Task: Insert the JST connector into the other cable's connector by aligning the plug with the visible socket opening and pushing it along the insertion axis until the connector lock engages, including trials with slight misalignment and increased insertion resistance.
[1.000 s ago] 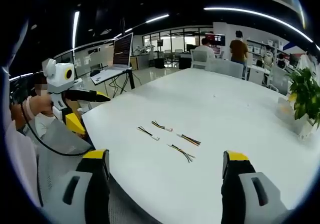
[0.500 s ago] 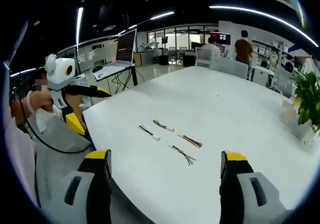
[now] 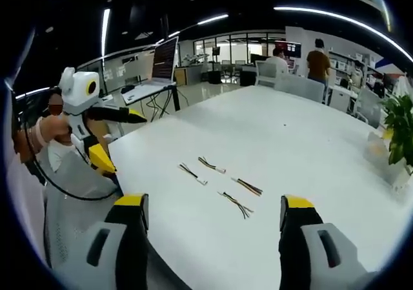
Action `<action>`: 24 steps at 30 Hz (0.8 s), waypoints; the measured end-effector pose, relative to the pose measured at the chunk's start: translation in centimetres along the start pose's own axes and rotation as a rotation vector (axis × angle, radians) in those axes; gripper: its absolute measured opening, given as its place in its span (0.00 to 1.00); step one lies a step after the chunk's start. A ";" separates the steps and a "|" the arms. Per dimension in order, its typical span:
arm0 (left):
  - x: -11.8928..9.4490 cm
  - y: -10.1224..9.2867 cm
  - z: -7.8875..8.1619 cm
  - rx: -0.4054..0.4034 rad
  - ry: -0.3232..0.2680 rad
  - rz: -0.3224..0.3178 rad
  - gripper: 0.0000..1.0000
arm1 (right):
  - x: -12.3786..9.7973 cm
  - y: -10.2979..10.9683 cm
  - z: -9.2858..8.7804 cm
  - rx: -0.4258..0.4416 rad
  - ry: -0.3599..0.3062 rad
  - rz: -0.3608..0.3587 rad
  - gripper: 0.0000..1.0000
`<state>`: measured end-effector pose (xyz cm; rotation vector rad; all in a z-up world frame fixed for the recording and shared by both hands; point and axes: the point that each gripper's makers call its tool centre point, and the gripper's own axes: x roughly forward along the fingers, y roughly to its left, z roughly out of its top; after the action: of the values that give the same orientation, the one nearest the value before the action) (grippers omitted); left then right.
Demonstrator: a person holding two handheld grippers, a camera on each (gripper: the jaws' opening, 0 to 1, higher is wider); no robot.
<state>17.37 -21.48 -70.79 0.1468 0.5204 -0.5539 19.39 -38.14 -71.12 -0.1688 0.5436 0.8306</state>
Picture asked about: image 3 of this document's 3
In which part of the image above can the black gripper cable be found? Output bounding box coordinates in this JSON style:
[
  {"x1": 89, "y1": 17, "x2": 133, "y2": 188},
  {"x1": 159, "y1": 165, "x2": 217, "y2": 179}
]
[{"x1": 17, "y1": 118, "x2": 122, "y2": 202}]

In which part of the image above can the white office chair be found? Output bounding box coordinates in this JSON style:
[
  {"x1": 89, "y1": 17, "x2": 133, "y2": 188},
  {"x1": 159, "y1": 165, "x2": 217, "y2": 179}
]
[
  {"x1": 279, "y1": 74, "x2": 325, "y2": 104},
  {"x1": 354, "y1": 87, "x2": 385, "y2": 127},
  {"x1": 254, "y1": 59, "x2": 291, "y2": 88}
]

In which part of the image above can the white plant pot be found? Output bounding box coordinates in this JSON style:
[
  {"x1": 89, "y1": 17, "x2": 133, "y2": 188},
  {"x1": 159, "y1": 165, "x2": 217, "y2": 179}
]
[{"x1": 363, "y1": 130, "x2": 408, "y2": 187}]

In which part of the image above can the short ceiling light strip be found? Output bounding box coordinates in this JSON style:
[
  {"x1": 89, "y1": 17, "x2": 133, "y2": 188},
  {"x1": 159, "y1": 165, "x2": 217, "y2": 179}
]
[
  {"x1": 196, "y1": 14, "x2": 229, "y2": 26},
  {"x1": 101, "y1": 8, "x2": 111, "y2": 57}
]

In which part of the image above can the green potted plant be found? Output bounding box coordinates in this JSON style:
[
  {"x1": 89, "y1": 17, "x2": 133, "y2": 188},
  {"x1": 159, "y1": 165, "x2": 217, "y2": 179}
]
[{"x1": 380, "y1": 93, "x2": 413, "y2": 176}]

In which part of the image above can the JST connector with coloured wires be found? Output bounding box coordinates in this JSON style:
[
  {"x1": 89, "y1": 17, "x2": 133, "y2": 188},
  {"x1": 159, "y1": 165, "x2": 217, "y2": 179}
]
[
  {"x1": 179, "y1": 163, "x2": 208, "y2": 185},
  {"x1": 197, "y1": 156, "x2": 227, "y2": 174},
  {"x1": 230, "y1": 177, "x2": 263, "y2": 197},
  {"x1": 217, "y1": 191, "x2": 255, "y2": 220}
]

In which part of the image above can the open silver laptop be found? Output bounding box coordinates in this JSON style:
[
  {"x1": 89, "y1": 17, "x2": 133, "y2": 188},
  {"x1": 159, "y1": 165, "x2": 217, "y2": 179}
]
[{"x1": 121, "y1": 36, "x2": 180, "y2": 106}]

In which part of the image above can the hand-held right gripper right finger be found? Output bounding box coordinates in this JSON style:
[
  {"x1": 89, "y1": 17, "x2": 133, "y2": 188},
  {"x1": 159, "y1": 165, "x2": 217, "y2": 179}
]
[{"x1": 279, "y1": 194, "x2": 378, "y2": 290}]

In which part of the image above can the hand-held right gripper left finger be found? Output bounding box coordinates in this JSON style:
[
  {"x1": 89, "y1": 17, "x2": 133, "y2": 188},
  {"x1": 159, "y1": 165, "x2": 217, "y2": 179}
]
[{"x1": 53, "y1": 192, "x2": 150, "y2": 290}]

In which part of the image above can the person's left hand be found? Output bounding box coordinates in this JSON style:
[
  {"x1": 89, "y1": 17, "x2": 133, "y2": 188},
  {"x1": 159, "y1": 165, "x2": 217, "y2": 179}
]
[{"x1": 40, "y1": 115, "x2": 74, "y2": 147}]

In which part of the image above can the long ceiling light strip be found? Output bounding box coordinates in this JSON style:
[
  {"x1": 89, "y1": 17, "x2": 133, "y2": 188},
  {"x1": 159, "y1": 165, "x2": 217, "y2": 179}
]
[{"x1": 273, "y1": 6, "x2": 413, "y2": 62}]

